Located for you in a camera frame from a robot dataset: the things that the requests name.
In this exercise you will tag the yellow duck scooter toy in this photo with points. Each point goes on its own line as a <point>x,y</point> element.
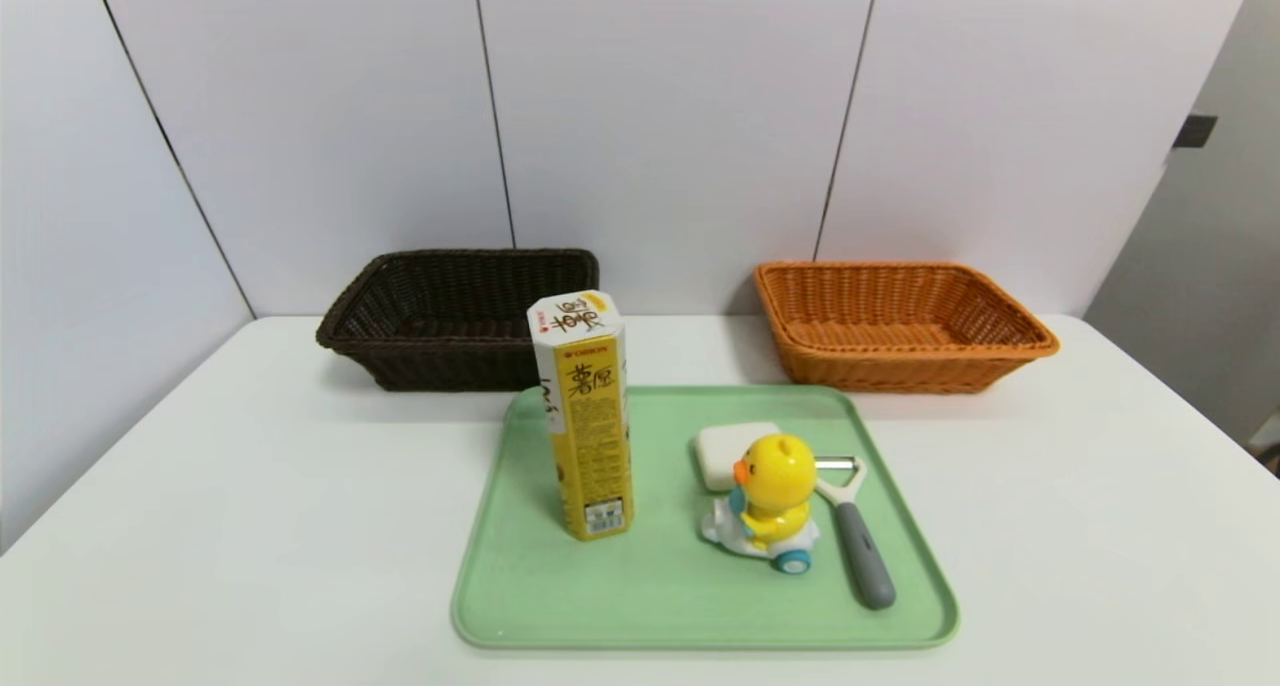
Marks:
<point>775,476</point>

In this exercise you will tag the white soap bar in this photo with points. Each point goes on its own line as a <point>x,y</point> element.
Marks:
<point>720,451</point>

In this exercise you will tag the black wall fixture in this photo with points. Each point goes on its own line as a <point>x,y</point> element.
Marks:
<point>1195,131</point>

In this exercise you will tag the dark brown wicker basket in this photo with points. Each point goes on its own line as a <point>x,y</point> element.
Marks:
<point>450,351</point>

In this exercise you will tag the orange wicker basket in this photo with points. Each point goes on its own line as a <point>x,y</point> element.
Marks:
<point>900,366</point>

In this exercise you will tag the green plastic tray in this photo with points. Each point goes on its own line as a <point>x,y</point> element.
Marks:
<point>640,586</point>

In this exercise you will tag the yellow white chips box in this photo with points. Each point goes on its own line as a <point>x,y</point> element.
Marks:
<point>590,436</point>

